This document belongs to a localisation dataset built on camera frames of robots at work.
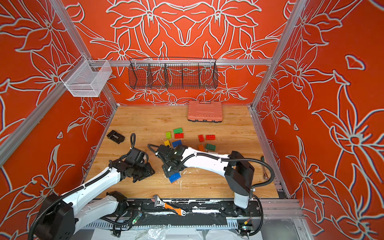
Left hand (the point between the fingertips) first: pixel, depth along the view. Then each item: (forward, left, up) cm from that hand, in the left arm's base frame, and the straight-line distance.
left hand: (154, 172), depth 83 cm
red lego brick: (+26, -11, -1) cm, 29 cm away
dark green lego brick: (+31, -10, -1) cm, 32 cm away
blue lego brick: (-3, -12, +1) cm, 12 cm away
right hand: (+1, -10, +5) cm, 12 cm away
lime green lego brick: (+26, -3, -1) cm, 26 cm away
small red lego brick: (+25, -26, 0) cm, 36 cm away
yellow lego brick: (+19, -4, 0) cm, 20 cm away
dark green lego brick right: (+19, -33, -1) cm, 38 cm away
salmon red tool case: (+47, -29, +2) cm, 55 cm away
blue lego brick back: (+20, -10, -1) cm, 23 cm away
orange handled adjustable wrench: (-15, -5, -2) cm, 16 cm away
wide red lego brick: (+27, -32, -1) cm, 42 cm away
